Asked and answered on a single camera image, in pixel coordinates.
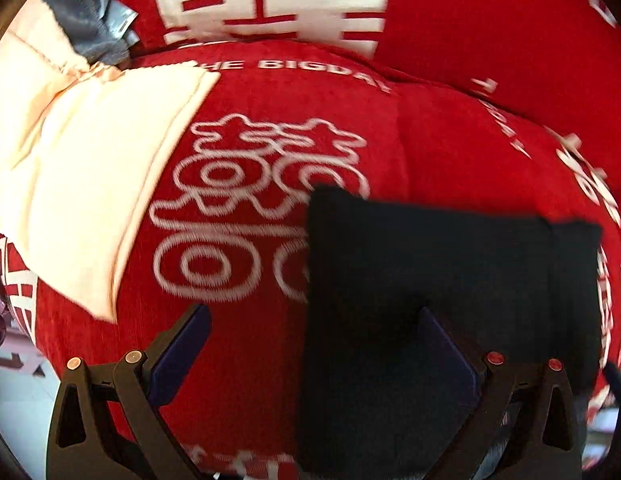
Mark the black pants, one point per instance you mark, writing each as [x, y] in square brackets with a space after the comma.
[390, 270]

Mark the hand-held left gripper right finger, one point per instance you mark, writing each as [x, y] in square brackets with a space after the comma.
[448, 360]

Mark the red printed folded quilt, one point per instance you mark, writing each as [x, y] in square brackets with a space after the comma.
[440, 10]

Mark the cream quilted cloth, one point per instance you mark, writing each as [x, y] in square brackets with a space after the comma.
[80, 160]

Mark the grey fuzzy cloth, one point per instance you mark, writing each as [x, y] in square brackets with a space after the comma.
[85, 25]

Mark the red printed blanket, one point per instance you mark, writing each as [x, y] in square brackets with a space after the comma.
[430, 160]

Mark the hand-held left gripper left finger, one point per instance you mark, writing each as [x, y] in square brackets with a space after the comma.
[183, 355]

